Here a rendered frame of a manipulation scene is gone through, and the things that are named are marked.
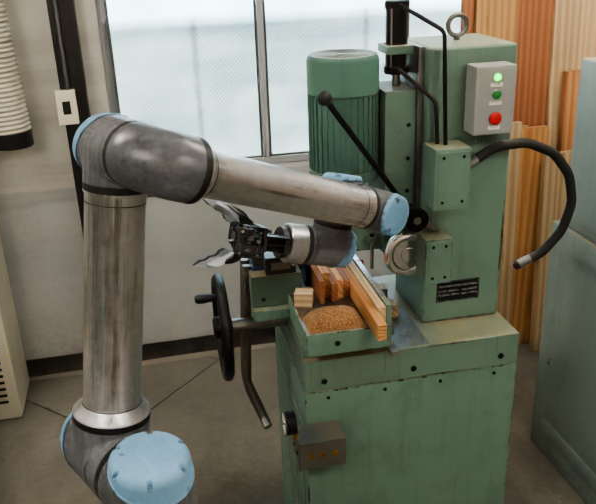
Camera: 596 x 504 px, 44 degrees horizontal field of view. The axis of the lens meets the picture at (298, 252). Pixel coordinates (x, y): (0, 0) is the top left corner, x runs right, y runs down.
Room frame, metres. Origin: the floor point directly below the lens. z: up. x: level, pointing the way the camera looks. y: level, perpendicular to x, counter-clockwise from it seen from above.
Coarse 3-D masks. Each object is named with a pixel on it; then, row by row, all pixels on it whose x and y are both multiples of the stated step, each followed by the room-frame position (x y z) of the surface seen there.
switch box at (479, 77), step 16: (480, 64) 1.74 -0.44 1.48; (496, 64) 1.74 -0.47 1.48; (512, 64) 1.73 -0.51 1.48; (480, 80) 1.71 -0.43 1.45; (512, 80) 1.72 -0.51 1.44; (480, 96) 1.71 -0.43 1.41; (512, 96) 1.72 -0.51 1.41; (464, 112) 1.76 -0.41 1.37; (480, 112) 1.71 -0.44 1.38; (512, 112) 1.73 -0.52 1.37; (464, 128) 1.76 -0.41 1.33; (480, 128) 1.71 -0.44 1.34
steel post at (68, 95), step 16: (48, 0) 2.82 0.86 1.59; (64, 0) 2.84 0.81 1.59; (48, 16) 2.82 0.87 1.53; (64, 16) 2.83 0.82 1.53; (64, 32) 2.83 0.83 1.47; (64, 48) 2.83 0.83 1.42; (80, 48) 2.86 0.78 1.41; (64, 64) 2.81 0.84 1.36; (80, 64) 2.84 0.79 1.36; (64, 80) 2.81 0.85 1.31; (80, 80) 2.84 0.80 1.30; (64, 96) 2.80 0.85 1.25; (80, 96) 2.84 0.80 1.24; (64, 112) 2.79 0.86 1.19; (80, 112) 2.83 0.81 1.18; (80, 176) 2.83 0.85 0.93; (80, 192) 2.83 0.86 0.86; (80, 208) 2.82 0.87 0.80
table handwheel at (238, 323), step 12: (216, 276) 1.77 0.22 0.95; (216, 288) 1.72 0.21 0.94; (216, 300) 1.80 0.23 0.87; (216, 312) 1.87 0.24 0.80; (228, 312) 1.66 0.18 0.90; (216, 324) 1.73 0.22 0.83; (228, 324) 1.64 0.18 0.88; (240, 324) 1.75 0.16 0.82; (252, 324) 1.76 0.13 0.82; (264, 324) 1.76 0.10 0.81; (276, 324) 1.77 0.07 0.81; (216, 336) 1.73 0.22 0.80; (228, 336) 1.62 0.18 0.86; (228, 348) 1.62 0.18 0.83; (228, 360) 1.62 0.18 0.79; (228, 372) 1.63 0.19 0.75
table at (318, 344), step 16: (288, 304) 1.75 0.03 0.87; (320, 304) 1.69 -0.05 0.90; (336, 304) 1.69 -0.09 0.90; (352, 304) 1.69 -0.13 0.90; (256, 320) 1.72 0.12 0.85; (304, 336) 1.56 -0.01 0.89; (320, 336) 1.54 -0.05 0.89; (336, 336) 1.55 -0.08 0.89; (352, 336) 1.55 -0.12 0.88; (368, 336) 1.56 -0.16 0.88; (320, 352) 1.54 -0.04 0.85; (336, 352) 1.55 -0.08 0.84
